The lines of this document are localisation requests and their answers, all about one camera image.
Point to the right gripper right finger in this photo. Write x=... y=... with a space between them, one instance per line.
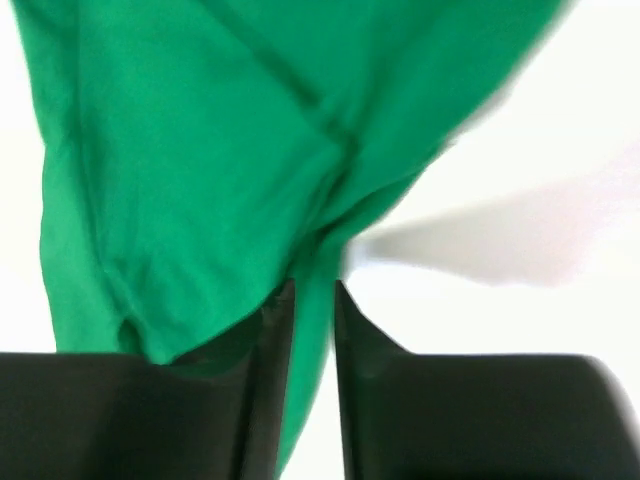
x=415 y=416

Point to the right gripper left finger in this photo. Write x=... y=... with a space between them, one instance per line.
x=214 y=413

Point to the green t shirt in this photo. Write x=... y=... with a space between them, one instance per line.
x=197 y=153

